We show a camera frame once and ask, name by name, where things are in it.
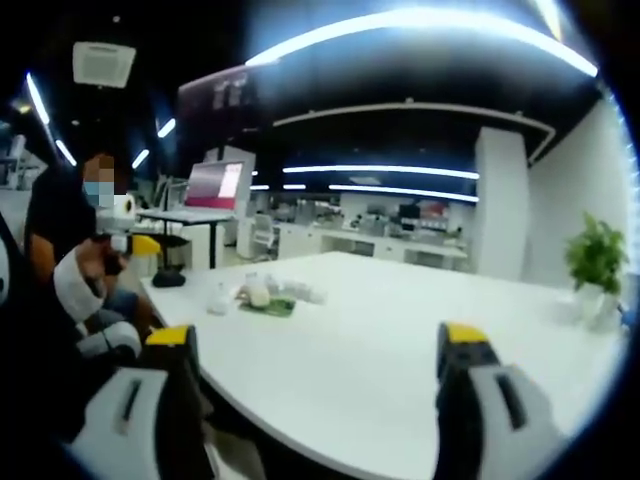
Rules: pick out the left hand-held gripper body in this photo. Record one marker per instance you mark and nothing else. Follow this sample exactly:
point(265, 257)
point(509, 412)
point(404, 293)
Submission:
point(120, 220)

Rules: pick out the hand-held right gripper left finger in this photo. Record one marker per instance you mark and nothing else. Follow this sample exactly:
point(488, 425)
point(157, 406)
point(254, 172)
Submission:
point(135, 415)

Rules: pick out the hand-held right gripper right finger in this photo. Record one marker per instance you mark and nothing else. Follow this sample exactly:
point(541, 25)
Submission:
point(480, 400)

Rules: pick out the white skincare bottle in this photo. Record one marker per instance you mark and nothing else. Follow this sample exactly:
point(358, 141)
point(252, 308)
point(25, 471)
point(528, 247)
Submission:
point(220, 300)

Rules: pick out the clear skincare bottle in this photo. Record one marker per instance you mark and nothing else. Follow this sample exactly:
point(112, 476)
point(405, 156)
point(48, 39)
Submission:
point(252, 281)

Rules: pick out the beige round skincare jar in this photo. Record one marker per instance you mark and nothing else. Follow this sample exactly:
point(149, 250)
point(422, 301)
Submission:
point(259, 297)

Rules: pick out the white skincare jar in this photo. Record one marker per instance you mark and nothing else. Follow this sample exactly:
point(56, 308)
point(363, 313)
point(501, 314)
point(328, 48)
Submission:
point(272, 284)
point(314, 295)
point(291, 289)

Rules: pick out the green storage area tray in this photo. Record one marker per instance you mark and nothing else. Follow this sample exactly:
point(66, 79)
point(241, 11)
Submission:
point(280, 307)

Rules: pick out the person's left hand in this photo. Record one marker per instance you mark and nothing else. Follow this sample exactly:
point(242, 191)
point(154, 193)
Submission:
point(92, 260)

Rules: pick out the black pouch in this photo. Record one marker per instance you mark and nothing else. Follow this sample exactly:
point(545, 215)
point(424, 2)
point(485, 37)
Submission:
point(169, 279)

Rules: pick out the white standing desk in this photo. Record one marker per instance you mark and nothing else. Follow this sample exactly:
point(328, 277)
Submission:
point(185, 216)

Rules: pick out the person in black shirt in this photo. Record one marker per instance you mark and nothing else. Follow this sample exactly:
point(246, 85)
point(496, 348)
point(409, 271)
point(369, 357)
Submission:
point(57, 210)

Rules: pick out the person's legs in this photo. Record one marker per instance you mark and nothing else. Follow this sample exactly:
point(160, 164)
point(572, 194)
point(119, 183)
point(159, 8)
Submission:
point(122, 307)

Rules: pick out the pink display screen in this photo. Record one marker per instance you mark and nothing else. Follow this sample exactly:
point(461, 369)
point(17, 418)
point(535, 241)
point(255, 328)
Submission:
point(212, 186)

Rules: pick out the white office chair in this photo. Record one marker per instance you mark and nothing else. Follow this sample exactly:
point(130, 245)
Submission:
point(264, 232)

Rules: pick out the white plant pot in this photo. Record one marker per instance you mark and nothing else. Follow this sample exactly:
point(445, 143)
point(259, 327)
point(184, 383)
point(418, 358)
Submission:
point(595, 305)

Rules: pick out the ceiling air conditioner vent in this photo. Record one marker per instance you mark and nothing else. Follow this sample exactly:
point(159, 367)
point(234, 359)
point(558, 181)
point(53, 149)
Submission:
point(104, 65)

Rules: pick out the green potted plant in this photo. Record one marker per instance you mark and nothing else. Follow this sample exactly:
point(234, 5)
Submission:
point(597, 255)

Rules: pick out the white background counter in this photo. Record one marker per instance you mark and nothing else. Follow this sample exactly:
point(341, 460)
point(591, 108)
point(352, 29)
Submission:
point(370, 240)

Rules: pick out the dark background monitor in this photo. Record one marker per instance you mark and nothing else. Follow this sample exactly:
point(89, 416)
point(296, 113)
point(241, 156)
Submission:
point(409, 210)

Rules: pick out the curved ceiling light strip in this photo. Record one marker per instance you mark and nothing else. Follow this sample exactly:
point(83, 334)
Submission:
point(415, 22)

